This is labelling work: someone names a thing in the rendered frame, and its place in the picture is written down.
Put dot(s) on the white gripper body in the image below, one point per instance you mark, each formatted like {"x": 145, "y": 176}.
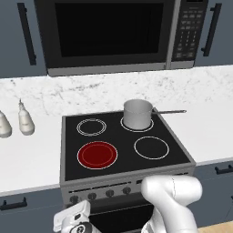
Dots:
{"x": 72, "y": 210}

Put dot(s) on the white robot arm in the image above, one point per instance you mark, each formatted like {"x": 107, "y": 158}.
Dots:
{"x": 170, "y": 197}

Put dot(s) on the dark round stove knob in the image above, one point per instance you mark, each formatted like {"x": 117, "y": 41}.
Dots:
{"x": 126, "y": 190}
{"x": 92, "y": 196}
{"x": 74, "y": 199}
{"x": 109, "y": 193}

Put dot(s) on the black and grey stove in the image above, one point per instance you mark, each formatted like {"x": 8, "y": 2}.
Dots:
{"x": 127, "y": 142}

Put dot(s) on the blue-grey drawer front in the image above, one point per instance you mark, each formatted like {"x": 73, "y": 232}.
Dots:
{"x": 30, "y": 215}
{"x": 215, "y": 197}

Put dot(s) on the black oven door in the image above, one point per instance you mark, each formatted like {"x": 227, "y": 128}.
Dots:
{"x": 121, "y": 218}

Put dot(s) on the white bottle with spout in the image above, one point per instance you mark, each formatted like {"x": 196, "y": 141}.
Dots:
{"x": 26, "y": 121}
{"x": 4, "y": 126}

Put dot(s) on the black and silver microwave oven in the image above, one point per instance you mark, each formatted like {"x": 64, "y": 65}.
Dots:
{"x": 109, "y": 33}

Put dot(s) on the blue-grey cupboard door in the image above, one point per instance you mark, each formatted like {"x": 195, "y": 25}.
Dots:
{"x": 12, "y": 39}
{"x": 223, "y": 33}

